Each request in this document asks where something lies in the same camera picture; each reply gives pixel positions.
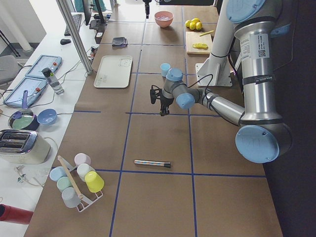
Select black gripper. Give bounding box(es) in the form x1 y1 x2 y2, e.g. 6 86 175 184
143 0 151 19
159 96 174 116

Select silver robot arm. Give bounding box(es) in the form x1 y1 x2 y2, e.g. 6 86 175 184
150 0 293 163

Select pink bowl of ice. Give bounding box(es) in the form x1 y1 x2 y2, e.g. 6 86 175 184
154 11 174 28

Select light blue plastic cup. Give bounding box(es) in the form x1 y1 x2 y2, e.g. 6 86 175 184
160 63 171 77

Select pink cup on rack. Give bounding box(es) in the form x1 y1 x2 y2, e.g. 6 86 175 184
74 153 91 166

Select yellow cup on rack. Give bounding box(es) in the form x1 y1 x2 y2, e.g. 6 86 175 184
85 171 105 193

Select white cup on rack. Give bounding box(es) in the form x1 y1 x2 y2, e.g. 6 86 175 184
77 163 95 182

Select white cup rack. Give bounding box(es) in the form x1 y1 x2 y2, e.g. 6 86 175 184
57 155 104 213

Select blue cup on rack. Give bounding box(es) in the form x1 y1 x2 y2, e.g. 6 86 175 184
49 166 67 182

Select green cup on rack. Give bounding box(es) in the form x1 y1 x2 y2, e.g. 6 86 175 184
56 177 73 193

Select grey cup on rack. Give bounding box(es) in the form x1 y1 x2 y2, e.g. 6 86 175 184
62 187 81 208

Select yellow lemon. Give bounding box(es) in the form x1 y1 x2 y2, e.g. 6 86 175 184
195 22 203 31
185 20 191 28
189 22 196 30
191 18 200 23

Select grey folded cloth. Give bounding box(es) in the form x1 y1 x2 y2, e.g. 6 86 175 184
112 37 128 47

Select black monitor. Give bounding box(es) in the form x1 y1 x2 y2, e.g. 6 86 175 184
81 0 108 30

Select steel muddler black tip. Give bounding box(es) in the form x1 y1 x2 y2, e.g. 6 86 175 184
134 159 171 168

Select cream bear tray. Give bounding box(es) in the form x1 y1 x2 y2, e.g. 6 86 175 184
94 56 133 88

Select lemon slices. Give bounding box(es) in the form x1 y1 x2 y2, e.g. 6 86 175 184
192 43 208 50

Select yellow plastic knife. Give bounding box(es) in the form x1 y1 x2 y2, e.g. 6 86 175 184
199 30 214 37

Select wooden cutting board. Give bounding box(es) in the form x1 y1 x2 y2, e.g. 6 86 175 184
186 32 212 55

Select black keyboard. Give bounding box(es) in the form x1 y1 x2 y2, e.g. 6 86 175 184
64 13 83 36

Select black computer mouse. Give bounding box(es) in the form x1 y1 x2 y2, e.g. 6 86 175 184
60 39 71 45

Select blue teach pendant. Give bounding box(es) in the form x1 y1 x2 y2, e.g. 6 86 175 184
25 55 62 79
4 77 48 109

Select blue bowl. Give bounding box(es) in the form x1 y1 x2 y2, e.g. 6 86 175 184
37 109 57 125

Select clear water bottle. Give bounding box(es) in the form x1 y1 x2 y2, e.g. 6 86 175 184
41 68 64 95

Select silver toaster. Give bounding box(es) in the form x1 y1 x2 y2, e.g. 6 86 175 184
0 129 50 164

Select red bottle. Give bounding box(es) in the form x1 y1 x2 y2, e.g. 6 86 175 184
0 204 33 225

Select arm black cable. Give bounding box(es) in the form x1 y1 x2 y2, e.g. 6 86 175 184
186 73 214 109

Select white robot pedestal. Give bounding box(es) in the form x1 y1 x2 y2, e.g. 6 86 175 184
196 0 234 87

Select aluminium frame post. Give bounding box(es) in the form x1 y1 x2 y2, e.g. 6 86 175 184
56 0 93 75

